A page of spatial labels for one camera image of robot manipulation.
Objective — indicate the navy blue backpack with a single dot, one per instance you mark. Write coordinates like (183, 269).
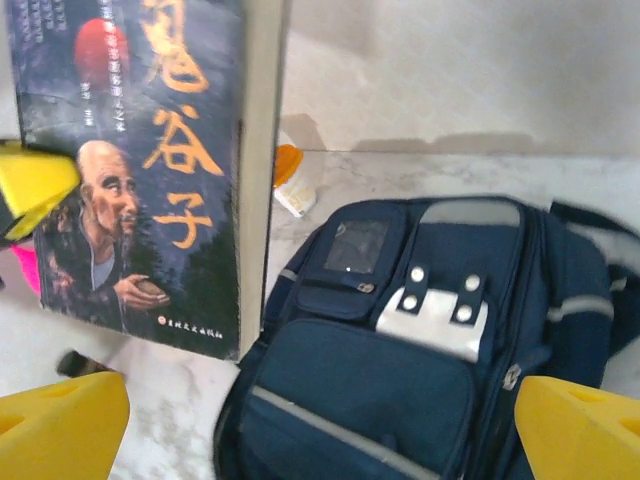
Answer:
(400, 400)

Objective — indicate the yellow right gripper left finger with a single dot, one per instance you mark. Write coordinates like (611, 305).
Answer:
(60, 430)

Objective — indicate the small black cap spice bottle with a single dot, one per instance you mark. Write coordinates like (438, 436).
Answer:
(82, 365)

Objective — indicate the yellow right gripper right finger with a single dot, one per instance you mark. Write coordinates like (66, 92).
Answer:
(585, 435)

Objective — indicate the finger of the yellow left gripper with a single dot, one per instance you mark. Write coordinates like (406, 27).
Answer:
(35, 185)

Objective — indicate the dark book orange lettering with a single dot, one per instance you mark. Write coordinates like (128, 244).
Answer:
(150, 150)

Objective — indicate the orange cap pill bottle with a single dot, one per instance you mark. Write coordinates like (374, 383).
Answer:
(295, 195)

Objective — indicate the pink plastic goblet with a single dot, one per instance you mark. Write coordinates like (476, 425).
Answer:
(27, 265)

